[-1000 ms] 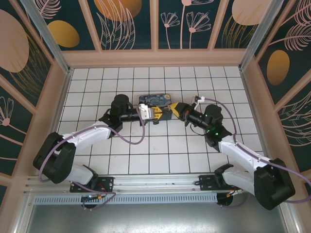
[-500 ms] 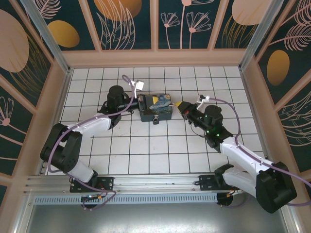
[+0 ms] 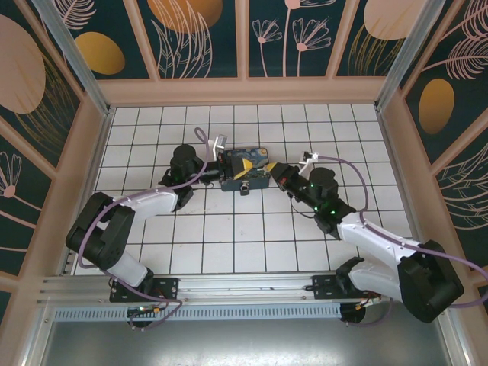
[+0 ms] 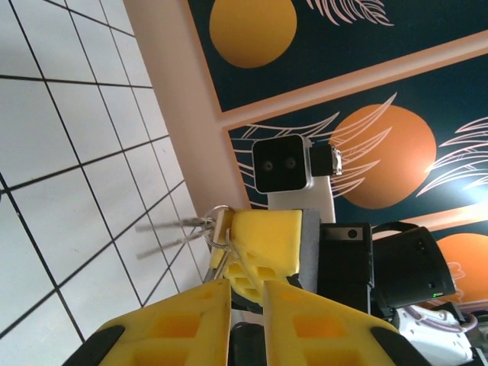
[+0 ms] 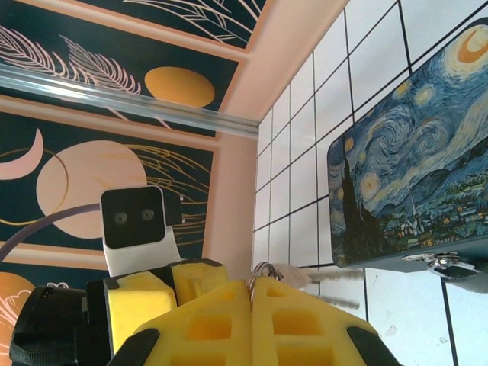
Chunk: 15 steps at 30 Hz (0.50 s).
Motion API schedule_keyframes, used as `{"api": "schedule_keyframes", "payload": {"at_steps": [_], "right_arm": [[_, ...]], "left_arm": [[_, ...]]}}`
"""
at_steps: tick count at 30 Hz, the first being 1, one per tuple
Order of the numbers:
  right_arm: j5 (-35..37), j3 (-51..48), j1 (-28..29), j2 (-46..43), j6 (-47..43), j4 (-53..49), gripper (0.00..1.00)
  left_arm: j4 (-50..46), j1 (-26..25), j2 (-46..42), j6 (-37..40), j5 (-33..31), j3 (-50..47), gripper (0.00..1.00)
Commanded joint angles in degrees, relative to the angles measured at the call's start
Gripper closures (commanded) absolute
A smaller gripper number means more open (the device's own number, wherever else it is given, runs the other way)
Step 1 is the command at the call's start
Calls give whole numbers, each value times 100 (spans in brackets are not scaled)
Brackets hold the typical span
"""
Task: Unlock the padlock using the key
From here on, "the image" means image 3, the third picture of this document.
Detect Starry Night print box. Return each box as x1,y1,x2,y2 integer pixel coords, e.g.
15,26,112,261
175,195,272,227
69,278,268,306
220,146,272,191

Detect small circuit board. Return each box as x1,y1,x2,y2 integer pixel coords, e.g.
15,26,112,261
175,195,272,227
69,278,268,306
127,304,161,317

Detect grey metal base sheet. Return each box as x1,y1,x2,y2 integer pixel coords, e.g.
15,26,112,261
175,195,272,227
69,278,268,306
37,319,453,366

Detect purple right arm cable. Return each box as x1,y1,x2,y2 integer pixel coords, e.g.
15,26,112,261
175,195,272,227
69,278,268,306
316,154,488,329

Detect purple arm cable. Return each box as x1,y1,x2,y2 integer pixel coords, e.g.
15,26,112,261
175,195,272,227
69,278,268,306
78,127,213,332
316,154,488,329

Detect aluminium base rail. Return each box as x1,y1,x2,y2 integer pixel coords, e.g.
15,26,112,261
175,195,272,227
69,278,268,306
37,272,382,306

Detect slotted grey cable duct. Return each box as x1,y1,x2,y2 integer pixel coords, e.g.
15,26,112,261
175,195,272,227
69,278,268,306
53,304,342,322

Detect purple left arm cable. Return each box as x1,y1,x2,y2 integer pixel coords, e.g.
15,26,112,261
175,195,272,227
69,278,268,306
78,127,213,332

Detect aluminium frame post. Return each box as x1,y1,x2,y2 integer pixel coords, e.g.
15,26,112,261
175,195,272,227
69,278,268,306
375,0,458,111
32,0,115,115

